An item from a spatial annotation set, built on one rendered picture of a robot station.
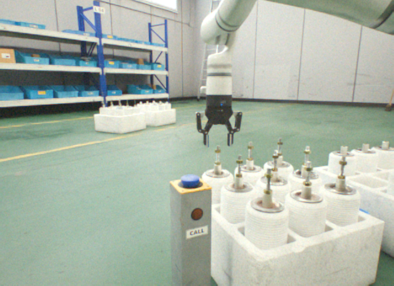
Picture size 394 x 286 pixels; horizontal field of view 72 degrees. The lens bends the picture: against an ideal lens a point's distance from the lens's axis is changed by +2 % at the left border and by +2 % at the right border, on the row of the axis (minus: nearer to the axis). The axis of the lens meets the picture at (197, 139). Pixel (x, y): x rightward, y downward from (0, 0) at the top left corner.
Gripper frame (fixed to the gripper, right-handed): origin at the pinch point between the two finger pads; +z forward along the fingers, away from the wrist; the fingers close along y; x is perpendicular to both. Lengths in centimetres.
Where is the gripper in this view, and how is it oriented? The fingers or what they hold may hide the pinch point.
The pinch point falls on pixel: (218, 142)
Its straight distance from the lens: 80.6
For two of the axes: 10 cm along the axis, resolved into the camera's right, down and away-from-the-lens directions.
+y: 9.9, -0.3, 1.3
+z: 0.0, 9.8, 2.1
